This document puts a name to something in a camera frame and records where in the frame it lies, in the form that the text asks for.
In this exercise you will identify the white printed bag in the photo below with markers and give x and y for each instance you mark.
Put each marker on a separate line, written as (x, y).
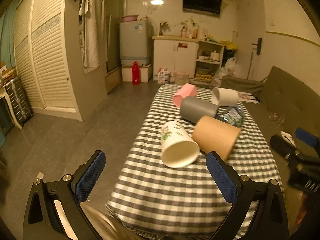
(163, 76)

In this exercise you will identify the hanging white towel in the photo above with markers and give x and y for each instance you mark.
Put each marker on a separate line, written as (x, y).
(94, 37)

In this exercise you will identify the white plastic bag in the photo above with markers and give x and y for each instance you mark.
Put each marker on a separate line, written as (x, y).
(228, 70)

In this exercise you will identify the olive green sofa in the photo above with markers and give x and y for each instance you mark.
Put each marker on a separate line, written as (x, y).
(286, 103)

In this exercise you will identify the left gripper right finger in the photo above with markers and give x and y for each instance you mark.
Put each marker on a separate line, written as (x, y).
(269, 220)

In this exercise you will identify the grey white checkered tablecloth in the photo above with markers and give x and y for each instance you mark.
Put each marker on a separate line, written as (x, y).
(155, 201)

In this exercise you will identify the white louvered wardrobe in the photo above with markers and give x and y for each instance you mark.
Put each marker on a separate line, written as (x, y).
(49, 62)

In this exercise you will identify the grey plastic cup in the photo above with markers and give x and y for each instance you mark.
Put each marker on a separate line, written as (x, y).
(193, 109)

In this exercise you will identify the silver ribbed suitcase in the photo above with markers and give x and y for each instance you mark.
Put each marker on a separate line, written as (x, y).
(19, 102)

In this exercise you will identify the magazine on sofa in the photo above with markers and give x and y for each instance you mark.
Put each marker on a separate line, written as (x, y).
(248, 98)

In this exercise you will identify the brown paper cup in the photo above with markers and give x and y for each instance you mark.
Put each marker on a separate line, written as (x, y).
(214, 135)

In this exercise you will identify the pink hexagonal cup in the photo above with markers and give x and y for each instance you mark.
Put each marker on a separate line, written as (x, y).
(185, 91)

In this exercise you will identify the white kitchen cabinet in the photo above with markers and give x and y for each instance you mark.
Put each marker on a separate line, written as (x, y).
(175, 53)

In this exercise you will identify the red thermos bottle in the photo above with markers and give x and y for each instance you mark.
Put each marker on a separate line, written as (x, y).
(135, 74)

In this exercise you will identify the white floral paper cup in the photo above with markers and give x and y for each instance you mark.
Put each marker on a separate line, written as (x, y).
(178, 148)

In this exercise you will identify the pink basin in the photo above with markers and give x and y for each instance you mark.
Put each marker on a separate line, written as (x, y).
(130, 18)

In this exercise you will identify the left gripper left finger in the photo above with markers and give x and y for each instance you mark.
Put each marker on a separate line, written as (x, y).
(53, 209)

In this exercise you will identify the white entrance door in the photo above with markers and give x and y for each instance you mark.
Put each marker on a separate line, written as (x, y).
(250, 28)

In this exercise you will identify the plain white cup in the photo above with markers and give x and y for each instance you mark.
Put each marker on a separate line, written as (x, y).
(224, 97)

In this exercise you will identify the small round trash bin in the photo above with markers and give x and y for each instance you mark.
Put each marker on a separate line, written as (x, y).
(181, 78)

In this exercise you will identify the white washing machine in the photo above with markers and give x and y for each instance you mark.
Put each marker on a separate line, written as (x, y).
(135, 38)

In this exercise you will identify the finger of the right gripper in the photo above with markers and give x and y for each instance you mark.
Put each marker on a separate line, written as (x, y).
(306, 137)
(284, 148)

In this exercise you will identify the open white shelf unit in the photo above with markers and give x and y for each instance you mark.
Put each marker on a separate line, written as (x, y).
(208, 60)

